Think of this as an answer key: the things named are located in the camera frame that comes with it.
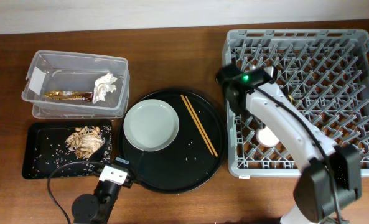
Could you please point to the clear plastic bin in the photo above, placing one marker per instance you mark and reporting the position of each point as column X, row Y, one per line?
column 75, row 72

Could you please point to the pink plastic cup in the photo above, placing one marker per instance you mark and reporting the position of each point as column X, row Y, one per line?
column 266, row 137

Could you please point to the grey dishwasher rack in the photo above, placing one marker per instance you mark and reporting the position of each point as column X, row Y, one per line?
column 326, row 72

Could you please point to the white napkin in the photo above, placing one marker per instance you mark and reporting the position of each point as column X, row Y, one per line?
column 103, row 85

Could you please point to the round black tray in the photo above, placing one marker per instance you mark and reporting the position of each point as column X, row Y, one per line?
column 186, row 163

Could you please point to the food scraps pile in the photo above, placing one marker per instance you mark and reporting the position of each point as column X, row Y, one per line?
column 85, row 141

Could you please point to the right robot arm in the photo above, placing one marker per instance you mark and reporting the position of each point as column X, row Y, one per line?
column 330, row 174

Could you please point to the black rectangular tray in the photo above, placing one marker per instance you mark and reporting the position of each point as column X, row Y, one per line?
column 47, row 149

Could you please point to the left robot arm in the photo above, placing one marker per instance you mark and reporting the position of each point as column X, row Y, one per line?
column 96, row 208

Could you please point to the gold foil wrapper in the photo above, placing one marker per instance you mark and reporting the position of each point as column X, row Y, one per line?
column 69, row 95

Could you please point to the white round plate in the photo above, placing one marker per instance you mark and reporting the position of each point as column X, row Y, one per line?
column 151, row 125

